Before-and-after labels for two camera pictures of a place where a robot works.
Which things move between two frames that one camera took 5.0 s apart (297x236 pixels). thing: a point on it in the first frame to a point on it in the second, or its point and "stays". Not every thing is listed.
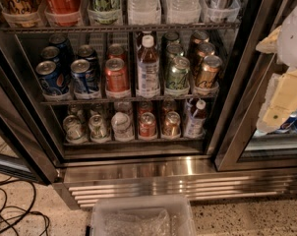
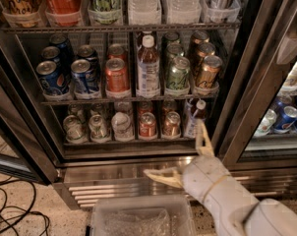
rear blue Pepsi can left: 66,51 stays
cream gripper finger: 269,44 to 170,176
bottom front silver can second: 98,129 stays
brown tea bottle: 148,74 stays
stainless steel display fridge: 140,89 stays
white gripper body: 293,38 to 202,177
